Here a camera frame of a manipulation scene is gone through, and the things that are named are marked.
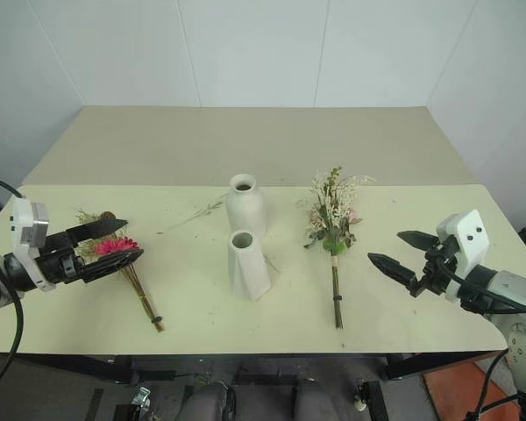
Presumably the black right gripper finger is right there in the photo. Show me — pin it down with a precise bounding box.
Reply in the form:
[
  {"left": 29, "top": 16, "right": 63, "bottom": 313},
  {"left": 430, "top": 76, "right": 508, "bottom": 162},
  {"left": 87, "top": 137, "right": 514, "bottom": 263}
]
[
  {"left": 395, "top": 230, "right": 440, "bottom": 253},
  {"left": 366, "top": 252, "right": 419, "bottom": 289}
]

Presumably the silver caster wheel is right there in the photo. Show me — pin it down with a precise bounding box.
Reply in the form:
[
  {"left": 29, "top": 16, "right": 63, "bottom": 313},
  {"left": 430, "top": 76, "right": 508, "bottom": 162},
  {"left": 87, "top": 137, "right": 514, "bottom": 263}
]
[{"left": 130, "top": 386, "right": 152, "bottom": 421}]

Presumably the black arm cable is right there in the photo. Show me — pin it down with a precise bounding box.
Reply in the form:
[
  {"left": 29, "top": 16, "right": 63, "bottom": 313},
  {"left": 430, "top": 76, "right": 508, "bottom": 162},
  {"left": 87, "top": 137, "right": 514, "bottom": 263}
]
[
  {"left": 0, "top": 172, "right": 25, "bottom": 379},
  {"left": 437, "top": 257, "right": 526, "bottom": 318}
]

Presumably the black table frame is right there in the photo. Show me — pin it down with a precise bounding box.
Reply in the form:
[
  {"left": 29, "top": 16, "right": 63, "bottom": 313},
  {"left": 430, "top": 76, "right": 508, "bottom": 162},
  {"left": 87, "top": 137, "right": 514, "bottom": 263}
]
[{"left": 0, "top": 349, "right": 510, "bottom": 383}]

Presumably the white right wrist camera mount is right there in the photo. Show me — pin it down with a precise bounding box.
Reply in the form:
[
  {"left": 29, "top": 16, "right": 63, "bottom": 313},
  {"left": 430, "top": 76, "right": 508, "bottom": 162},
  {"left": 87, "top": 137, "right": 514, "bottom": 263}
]
[{"left": 435, "top": 209, "right": 494, "bottom": 304}]

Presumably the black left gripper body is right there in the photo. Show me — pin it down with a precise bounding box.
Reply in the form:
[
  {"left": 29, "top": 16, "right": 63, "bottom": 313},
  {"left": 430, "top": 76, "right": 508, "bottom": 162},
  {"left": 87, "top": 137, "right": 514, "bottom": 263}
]
[{"left": 34, "top": 231, "right": 88, "bottom": 286}]

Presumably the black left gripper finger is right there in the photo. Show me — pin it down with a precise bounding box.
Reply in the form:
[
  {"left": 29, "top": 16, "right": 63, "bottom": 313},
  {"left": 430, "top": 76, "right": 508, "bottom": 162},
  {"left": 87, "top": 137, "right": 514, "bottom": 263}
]
[
  {"left": 65, "top": 218, "right": 130, "bottom": 243},
  {"left": 77, "top": 247, "right": 146, "bottom": 284}
]

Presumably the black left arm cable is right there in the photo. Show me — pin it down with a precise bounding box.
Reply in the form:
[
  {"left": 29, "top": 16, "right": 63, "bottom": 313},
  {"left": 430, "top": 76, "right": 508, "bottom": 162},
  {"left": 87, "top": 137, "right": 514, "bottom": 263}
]
[{"left": 0, "top": 172, "right": 25, "bottom": 379}]

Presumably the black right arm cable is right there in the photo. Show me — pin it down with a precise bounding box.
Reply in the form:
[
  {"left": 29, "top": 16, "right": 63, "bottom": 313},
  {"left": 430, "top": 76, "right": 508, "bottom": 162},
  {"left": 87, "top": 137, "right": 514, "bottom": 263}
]
[{"left": 437, "top": 257, "right": 526, "bottom": 318}]

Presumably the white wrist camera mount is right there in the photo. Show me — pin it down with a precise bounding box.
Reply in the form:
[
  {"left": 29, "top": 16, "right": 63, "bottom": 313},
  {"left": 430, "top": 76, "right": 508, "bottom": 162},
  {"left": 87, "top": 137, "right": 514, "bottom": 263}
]
[
  {"left": 8, "top": 196, "right": 56, "bottom": 294},
  {"left": 435, "top": 209, "right": 494, "bottom": 304}
]

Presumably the black hanging cable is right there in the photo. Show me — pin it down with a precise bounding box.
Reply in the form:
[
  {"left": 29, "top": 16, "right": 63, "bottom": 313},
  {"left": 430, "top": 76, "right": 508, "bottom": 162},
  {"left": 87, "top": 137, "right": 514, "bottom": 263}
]
[{"left": 465, "top": 349, "right": 522, "bottom": 421}]

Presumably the loose dried grass twig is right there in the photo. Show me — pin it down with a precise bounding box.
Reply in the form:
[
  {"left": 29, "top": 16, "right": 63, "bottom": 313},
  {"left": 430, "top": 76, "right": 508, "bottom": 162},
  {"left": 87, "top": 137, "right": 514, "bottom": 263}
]
[{"left": 156, "top": 191, "right": 230, "bottom": 235}]

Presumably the white caster wheel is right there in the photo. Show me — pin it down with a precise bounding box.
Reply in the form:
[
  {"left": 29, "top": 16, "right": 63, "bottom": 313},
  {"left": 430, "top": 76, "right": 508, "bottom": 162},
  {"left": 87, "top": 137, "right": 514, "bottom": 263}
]
[{"left": 353, "top": 382, "right": 370, "bottom": 412}]

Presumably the dark grey rounded shape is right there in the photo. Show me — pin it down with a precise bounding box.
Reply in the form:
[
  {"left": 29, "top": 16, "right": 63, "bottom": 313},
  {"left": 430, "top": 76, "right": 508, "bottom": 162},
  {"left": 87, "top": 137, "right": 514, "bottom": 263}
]
[{"left": 187, "top": 380, "right": 237, "bottom": 421}]

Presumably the white green flower bouquet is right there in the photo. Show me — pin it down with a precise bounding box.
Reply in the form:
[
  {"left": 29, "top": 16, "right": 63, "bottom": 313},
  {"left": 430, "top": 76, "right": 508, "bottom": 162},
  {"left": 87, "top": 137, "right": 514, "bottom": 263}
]
[{"left": 296, "top": 166, "right": 377, "bottom": 331}]

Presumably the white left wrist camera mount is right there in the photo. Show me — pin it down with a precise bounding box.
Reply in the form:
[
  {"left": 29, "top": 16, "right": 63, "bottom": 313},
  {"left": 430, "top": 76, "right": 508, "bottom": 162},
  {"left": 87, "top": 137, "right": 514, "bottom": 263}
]
[{"left": 8, "top": 196, "right": 56, "bottom": 294}]

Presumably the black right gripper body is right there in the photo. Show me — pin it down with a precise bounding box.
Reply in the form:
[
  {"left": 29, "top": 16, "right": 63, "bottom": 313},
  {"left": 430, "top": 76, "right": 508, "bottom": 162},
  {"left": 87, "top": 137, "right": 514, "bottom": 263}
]
[{"left": 409, "top": 242, "right": 460, "bottom": 299}]

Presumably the orange floor mat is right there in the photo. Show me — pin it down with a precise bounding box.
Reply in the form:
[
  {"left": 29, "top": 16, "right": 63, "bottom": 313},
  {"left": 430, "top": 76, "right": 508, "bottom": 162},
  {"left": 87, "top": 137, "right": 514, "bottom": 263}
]
[{"left": 420, "top": 358, "right": 519, "bottom": 421}]

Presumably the pink flower dried bouquet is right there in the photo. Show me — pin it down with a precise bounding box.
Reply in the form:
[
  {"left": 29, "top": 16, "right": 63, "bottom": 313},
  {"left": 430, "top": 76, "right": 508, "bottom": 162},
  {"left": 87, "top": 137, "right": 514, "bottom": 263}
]
[{"left": 74, "top": 209, "right": 167, "bottom": 333}]

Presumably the faceted white tapered vase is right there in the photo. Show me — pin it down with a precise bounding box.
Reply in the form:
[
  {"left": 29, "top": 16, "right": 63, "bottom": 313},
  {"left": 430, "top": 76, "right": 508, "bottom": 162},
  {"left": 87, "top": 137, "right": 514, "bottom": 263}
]
[{"left": 227, "top": 229, "right": 273, "bottom": 303}]

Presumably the round white bottle vase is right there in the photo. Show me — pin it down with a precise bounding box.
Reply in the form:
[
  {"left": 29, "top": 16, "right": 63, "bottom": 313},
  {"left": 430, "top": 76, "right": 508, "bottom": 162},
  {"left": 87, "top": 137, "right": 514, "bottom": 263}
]
[{"left": 224, "top": 173, "right": 267, "bottom": 241}]

